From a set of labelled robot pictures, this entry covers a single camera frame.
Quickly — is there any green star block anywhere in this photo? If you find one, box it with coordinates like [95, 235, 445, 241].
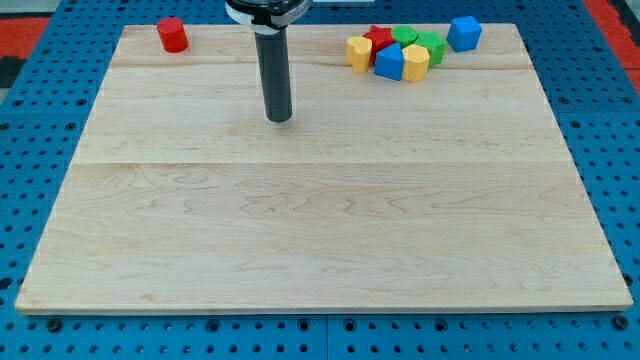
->
[415, 31, 447, 67]

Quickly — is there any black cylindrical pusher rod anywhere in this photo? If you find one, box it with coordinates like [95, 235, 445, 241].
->
[255, 28, 293, 123]

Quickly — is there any blue cube block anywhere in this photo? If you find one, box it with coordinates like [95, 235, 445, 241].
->
[447, 16, 482, 52]

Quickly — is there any green round block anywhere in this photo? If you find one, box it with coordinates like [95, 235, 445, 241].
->
[391, 25, 418, 48]

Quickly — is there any red cylinder block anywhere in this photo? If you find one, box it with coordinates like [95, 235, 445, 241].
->
[156, 17, 189, 53]

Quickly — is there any blue triangular block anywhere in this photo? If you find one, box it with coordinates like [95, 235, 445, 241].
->
[374, 43, 404, 81]

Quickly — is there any black white robot arm flange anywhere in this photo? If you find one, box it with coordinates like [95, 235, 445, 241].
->
[225, 0, 312, 35]

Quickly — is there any yellow heart block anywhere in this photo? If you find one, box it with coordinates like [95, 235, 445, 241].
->
[345, 36, 372, 74]

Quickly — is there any red star block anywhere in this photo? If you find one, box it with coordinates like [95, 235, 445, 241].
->
[363, 25, 395, 65]

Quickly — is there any yellow hexagon block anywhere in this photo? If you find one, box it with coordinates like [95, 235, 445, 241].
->
[402, 44, 430, 82]

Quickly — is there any light wooden board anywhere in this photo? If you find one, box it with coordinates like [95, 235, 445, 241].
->
[15, 24, 633, 315]

